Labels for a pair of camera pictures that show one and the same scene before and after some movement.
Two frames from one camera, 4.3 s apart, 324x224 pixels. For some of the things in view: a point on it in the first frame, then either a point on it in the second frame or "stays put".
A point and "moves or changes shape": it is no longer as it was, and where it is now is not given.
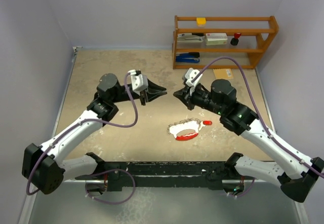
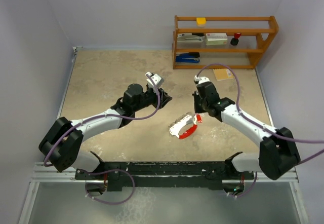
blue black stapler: x=191 y=57 stays put
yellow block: x=201 y=22 stays put
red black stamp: x=234 y=41 stays put
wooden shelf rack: x=224 y=42 stays put
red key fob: x=207 y=122 to x=199 y=118
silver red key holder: x=193 y=124 moves or changes shape
